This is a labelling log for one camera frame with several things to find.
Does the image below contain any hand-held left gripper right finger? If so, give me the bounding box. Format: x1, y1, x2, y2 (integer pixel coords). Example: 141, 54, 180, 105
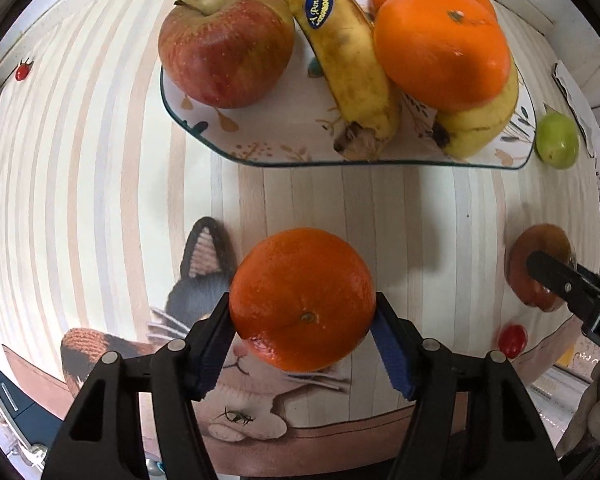
371, 292, 566, 480

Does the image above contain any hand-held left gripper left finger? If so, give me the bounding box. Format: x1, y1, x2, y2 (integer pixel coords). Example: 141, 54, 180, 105
40, 291, 237, 480

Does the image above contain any dark red apple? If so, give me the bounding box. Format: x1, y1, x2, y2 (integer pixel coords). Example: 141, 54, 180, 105
508, 224, 577, 311

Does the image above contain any small orange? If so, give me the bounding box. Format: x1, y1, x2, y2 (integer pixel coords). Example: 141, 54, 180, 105
373, 0, 512, 113
228, 227, 377, 373

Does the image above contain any oval leaf-patterned plate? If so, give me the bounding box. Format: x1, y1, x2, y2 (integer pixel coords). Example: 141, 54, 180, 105
160, 0, 537, 170

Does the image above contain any yellow banana with sticker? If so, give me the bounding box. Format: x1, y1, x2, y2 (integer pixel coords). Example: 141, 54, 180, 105
270, 0, 402, 161

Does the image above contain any person's right hand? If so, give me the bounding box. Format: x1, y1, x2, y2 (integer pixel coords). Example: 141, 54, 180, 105
557, 355, 600, 461

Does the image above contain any red cherry tomato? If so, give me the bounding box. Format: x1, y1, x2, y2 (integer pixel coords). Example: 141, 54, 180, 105
497, 324, 528, 359

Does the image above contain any striped cat-print mat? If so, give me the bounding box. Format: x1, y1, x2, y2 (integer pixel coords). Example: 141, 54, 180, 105
0, 0, 600, 478

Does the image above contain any blue kitchen cabinet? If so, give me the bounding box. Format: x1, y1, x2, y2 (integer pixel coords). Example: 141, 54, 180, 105
0, 350, 63, 443

